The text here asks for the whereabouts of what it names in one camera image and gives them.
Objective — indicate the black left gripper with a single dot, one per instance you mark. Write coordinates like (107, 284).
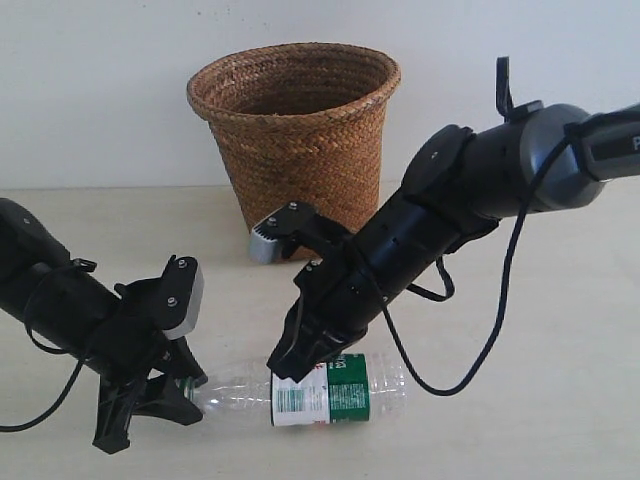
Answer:
(131, 343)

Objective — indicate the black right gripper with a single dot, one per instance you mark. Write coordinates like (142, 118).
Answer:
(340, 296)

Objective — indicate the clear plastic bottle green label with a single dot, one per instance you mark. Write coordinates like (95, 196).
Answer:
(351, 388)

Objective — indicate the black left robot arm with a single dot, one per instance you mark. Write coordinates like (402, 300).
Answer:
(54, 295)

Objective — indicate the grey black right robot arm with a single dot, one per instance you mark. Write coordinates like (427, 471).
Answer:
(458, 188)

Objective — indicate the brown woven wicker basket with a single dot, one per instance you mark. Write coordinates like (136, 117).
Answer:
(299, 121)

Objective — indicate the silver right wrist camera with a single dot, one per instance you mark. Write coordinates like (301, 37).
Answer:
(278, 235)

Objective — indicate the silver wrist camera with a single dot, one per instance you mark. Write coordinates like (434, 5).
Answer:
(278, 235)
(182, 292)

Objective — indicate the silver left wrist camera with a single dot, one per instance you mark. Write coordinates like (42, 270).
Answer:
(182, 292)

